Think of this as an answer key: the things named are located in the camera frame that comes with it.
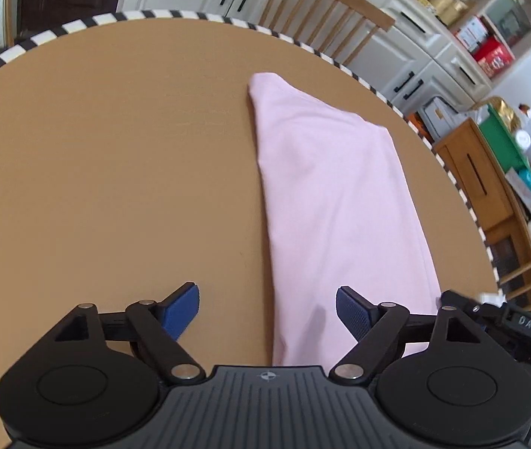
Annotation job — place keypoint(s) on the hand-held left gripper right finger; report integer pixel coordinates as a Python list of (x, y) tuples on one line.
[(352, 311)]

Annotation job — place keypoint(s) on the wooden side cabinet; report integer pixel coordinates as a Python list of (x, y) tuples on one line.
[(490, 196)]

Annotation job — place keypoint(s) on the white and red box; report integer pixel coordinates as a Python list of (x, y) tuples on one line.
[(472, 32)]

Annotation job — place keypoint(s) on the golden tins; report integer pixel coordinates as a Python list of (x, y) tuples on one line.
[(448, 4)]

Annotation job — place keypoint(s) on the white storage box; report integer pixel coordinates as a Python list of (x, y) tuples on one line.
[(438, 117)]

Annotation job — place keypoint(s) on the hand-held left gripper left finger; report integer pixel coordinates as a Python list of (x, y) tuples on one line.
[(182, 309)]

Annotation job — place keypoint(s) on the green box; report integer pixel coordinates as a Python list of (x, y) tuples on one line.
[(504, 142)]

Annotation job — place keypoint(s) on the orange box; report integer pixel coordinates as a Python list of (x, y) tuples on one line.
[(419, 124)]

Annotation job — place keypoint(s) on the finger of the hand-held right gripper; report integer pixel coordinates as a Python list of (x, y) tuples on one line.
[(462, 301)]

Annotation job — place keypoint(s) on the pink and white t-shirt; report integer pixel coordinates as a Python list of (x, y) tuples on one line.
[(335, 196)]

